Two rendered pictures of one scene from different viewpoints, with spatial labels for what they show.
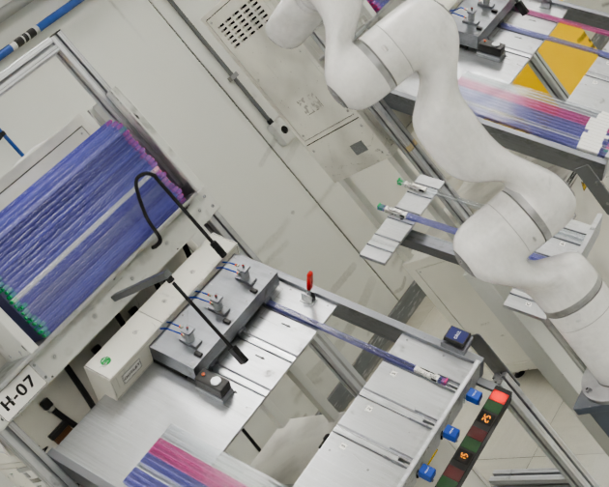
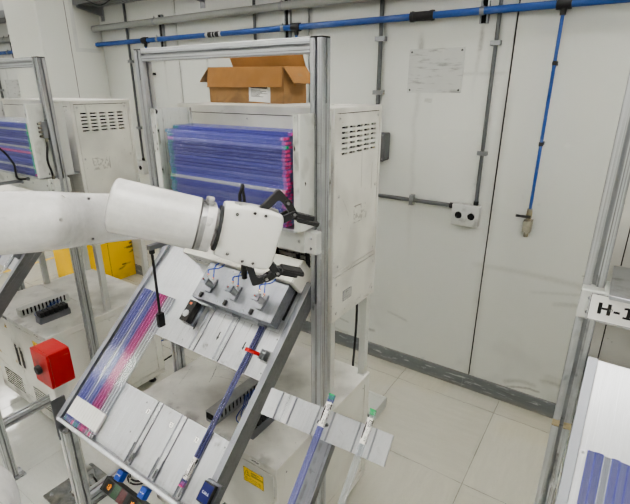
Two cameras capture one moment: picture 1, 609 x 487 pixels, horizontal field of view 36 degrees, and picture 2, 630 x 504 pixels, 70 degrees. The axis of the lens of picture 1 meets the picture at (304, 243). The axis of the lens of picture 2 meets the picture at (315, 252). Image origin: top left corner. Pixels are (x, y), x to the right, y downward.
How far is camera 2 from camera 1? 219 cm
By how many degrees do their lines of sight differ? 66
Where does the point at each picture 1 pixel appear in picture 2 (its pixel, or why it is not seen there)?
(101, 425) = (181, 261)
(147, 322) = not seen: hidden behind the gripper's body
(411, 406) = (169, 458)
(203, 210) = (301, 244)
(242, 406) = (183, 336)
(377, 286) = not seen: outside the picture
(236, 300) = (244, 302)
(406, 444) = (142, 457)
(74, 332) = not seen: hidden behind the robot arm
